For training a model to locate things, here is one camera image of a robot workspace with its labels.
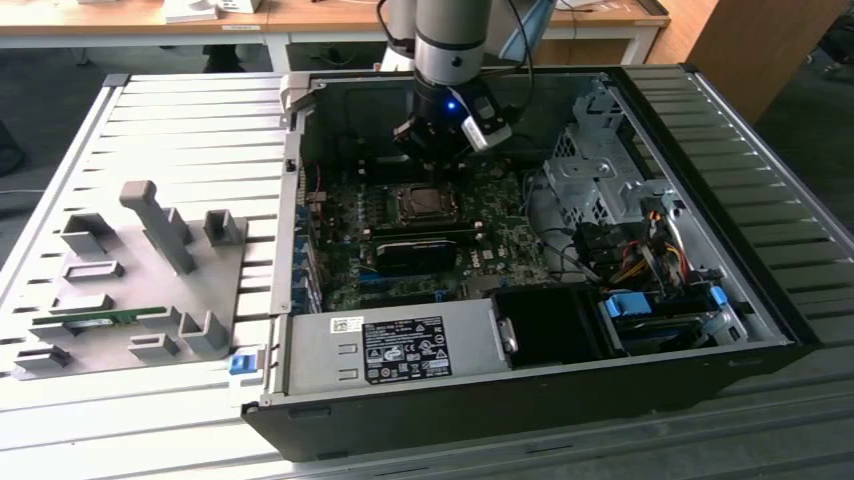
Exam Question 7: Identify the silver CPU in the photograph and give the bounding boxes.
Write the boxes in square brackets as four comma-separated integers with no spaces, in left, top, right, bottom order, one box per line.
[410,188,450,213]

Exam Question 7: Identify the CPU socket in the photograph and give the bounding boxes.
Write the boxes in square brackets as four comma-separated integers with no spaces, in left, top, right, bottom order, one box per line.
[397,182,465,223]

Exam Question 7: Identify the black RAM slots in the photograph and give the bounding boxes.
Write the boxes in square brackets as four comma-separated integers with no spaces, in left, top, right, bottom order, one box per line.
[365,223,482,242]

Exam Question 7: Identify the green motherboard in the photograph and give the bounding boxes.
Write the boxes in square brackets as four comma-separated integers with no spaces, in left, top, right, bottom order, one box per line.
[313,159,556,314]

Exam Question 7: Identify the black graphics card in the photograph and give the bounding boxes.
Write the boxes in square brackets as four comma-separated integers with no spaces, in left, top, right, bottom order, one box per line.
[370,238,464,275]

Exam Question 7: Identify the perforated metal drive cage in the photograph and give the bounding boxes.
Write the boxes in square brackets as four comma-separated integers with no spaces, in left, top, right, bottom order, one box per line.
[541,122,680,227]

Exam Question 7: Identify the wooden desk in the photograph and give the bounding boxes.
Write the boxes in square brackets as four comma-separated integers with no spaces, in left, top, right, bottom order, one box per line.
[266,0,673,69]
[0,0,293,74]

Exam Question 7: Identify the person dark trouser legs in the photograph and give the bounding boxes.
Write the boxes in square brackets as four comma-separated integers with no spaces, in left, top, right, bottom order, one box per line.
[202,44,247,75]

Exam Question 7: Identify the blue disk carrier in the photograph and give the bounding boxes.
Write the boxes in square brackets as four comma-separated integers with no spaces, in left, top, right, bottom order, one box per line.
[600,292,653,320]

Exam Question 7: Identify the white paper box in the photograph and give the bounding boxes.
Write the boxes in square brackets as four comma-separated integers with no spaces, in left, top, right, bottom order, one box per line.
[163,0,226,25]

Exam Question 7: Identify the grey power supply unit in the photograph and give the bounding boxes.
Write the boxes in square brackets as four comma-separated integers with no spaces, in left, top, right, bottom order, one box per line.
[283,298,522,396]

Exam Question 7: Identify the wooden cabinet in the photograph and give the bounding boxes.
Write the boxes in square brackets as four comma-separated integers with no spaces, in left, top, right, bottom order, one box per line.
[646,0,854,126]

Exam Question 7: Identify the metal disk bay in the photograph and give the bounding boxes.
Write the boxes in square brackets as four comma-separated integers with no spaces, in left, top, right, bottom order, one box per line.
[600,287,747,357]

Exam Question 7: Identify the grey parts rack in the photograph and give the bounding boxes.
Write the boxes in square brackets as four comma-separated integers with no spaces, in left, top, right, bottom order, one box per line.
[13,180,250,382]

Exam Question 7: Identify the black PC case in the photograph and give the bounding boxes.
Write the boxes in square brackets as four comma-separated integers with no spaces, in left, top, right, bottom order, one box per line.
[239,63,824,464]

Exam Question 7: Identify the green RAM stick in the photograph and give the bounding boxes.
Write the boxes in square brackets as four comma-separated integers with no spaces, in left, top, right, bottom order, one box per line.
[31,305,169,329]

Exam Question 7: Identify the black office chair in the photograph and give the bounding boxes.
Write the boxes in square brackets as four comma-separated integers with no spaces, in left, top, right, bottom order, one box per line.
[815,13,854,84]

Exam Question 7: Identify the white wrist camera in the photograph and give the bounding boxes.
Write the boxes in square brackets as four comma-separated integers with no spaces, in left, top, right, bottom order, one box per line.
[458,97,516,152]

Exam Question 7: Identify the coloured power wire bundle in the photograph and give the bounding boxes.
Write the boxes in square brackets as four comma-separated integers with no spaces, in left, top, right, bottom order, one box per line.
[624,212,693,289]

